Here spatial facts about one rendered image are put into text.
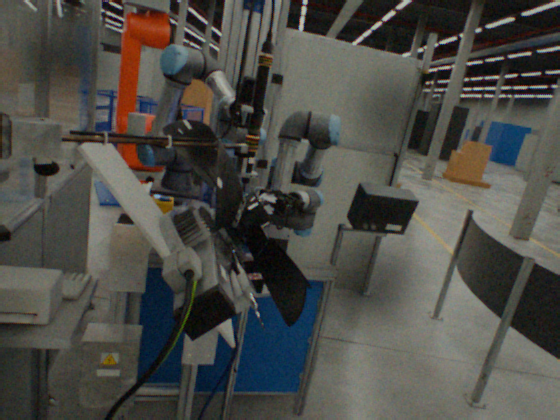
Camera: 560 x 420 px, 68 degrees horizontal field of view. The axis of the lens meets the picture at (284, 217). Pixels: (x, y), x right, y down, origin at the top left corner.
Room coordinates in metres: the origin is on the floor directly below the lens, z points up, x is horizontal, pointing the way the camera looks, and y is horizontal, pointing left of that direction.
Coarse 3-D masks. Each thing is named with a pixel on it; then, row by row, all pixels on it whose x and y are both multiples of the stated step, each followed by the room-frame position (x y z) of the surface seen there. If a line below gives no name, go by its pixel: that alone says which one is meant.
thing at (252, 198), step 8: (248, 200) 1.19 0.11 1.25; (256, 200) 1.18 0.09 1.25; (248, 208) 1.17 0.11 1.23; (256, 208) 1.17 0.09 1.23; (264, 208) 1.18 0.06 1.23; (248, 216) 1.16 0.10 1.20; (256, 216) 1.17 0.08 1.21; (264, 216) 1.17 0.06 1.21; (240, 224) 1.17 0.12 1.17; (248, 224) 1.16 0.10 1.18; (256, 224) 1.17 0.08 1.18; (232, 232) 1.14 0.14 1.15; (240, 232) 1.18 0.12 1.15; (248, 232) 1.18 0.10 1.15; (232, 240) 1.14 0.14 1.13; (240, 240) 1.16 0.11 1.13
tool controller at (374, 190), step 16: (368, 192) 1.76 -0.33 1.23; (384, 192) 1.80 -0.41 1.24; (400, 192) 1.85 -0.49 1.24; (352, 208) 1.84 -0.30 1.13; (368, 208) 1.76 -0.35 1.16; (384, 208) 1.78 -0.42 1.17; (400, 208) 1.80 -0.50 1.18; (352, 224) 1.80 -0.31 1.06; (368, 224) 1.79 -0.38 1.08; (384, 224) 1.81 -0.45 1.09; (400, 224) 1.83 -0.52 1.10
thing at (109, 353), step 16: (96, 336) 0.97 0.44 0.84; (112, 336) 0.98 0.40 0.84; (128, 336) 1.00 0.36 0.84; (80, 352) 0.94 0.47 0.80; (96, 352) 0.95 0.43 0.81; (112, 352) 0.96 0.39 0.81; (128, 352) 0.97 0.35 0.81; (80, 368) 0.94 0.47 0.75; (96, 368) 0.95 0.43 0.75; (112, 368) 0.96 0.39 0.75; (128, 368) 0.97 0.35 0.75; (80, 384) 0.94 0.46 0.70; (96, 384) 0.95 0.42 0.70; (112, 384) 0.96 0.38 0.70; (128, 384) 0.97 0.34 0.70; (80, 400) 0.94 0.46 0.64; (96, 400) 0.95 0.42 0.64; (112, 400) 0.96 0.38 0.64; (128, 400) 0.98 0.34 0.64
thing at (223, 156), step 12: (228, 156) 1.03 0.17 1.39; (228, 168) 1.00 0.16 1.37; (228, 180) 0.99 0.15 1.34; (216, 192) 0.90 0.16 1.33; (228, 192) 0.99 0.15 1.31; (240, 192) 1.10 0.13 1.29; (216, 204) 0.89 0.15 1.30; (228, 204) 1.00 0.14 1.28; (216, 216) 0.88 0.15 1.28; (228, 216) 1.02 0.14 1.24; (216, 228) 0.89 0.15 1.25
